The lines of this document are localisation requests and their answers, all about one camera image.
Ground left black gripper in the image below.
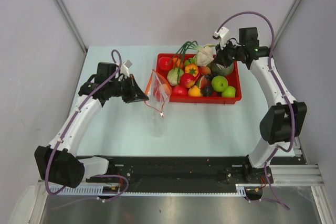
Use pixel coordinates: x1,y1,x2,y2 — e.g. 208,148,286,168
108,74,148,103

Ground clear zip top bag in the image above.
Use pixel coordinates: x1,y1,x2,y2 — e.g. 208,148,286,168
144,69,170,137

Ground green onion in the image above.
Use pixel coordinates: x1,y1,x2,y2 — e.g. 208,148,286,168
172,40,203,71

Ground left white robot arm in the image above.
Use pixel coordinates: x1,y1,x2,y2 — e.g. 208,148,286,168
34,60,149,188

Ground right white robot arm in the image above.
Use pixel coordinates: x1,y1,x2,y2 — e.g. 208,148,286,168
213,27,307,183

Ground green melon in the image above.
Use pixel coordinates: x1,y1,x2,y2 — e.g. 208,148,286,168
212,64,234,76

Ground green apple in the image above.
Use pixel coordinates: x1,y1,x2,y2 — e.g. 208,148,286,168
211,76,228,92
221,86,236,98

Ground white cauliflower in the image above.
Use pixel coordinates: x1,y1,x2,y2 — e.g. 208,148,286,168
193,44,216,67

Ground peach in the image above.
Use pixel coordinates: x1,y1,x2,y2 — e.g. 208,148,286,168
159,83,172,96

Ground orange bell pepper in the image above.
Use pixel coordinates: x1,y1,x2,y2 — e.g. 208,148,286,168
184,63,199,77

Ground dark purple fruit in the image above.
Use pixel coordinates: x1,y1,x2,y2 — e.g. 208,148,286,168
201,85,214,97

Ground red apple bottom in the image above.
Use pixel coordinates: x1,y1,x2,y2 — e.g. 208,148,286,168
172,85,188,96

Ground red apple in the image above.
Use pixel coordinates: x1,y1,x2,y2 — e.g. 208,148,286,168
172,85,188,96
158,56,174,71

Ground red apple top left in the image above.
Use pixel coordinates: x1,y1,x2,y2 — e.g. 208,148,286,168
158,56,174,71

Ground orange fruit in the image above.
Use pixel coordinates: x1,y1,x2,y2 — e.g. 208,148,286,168
172,58,184,69

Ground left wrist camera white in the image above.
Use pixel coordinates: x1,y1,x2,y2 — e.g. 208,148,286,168
120,60,132,78

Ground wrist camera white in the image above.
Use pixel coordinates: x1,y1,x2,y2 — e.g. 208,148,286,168
213,27,229,49
120,60,132,78

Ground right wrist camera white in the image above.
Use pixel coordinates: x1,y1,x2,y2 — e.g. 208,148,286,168
213,27,229,49

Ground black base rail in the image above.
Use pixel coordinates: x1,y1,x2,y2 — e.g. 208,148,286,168
76,155,274,195

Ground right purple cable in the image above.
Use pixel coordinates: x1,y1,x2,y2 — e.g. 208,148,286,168
216,11,296,210

